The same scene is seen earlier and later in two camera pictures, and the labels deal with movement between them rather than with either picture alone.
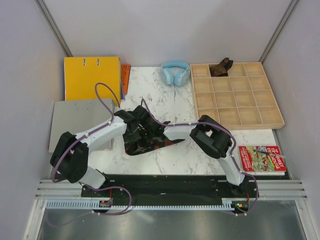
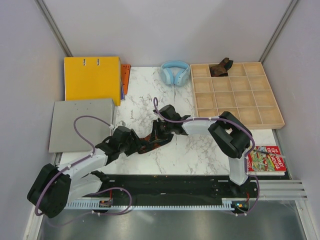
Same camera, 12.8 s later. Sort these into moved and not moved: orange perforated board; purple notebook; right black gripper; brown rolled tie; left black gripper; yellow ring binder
Moved: right black gripper; left black gripper
Not moved: orange perforated board; yellow ring binder; purple notebook; brown rolled tie
